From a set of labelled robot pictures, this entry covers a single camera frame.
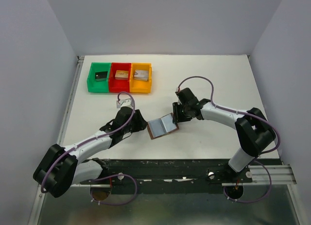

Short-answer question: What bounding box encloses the brown leather card holder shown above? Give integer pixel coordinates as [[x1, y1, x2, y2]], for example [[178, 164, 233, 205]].
[[147, 113, 179, 139]]

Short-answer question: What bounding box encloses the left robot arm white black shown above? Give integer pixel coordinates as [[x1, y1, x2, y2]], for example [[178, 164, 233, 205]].
[[33, 107, 147, 198]]

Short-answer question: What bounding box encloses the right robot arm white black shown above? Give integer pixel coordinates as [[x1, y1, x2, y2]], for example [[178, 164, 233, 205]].
[[173, 88, 276, 182]]

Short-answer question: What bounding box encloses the silver card stack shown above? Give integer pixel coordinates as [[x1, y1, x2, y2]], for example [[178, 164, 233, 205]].
[[134, 70, 149, 82]]

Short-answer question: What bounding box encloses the tan card stack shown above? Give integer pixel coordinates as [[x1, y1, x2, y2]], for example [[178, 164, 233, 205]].
[[115, 70, 128, 80]]

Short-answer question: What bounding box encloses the orange plastic bin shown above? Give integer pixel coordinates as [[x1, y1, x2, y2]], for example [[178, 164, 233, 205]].
[[129, 63, 152, 94]]

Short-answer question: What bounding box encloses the red plastic bin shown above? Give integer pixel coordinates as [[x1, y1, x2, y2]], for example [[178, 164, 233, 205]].
[[108, 62, 131, 93]]

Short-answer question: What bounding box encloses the green plastic bin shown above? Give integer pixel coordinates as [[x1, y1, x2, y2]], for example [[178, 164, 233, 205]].
[[87, 62, 111, 93]]

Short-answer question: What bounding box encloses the left white knob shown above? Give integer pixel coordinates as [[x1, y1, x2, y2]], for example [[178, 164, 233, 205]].
[[118, 174, 124, 180]]

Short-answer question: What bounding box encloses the white knob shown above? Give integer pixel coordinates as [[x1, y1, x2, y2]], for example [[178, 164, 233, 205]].
[[118, 174, 124, 180], [208, 172, 215, 179]]

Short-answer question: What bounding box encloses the right white knob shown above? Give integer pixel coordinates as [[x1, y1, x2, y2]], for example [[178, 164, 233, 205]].
[[208, 172, 215, 179]]

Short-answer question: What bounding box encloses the aluminium frame rail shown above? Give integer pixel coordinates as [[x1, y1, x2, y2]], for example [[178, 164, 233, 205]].
[[29, 55, 299, 225]]

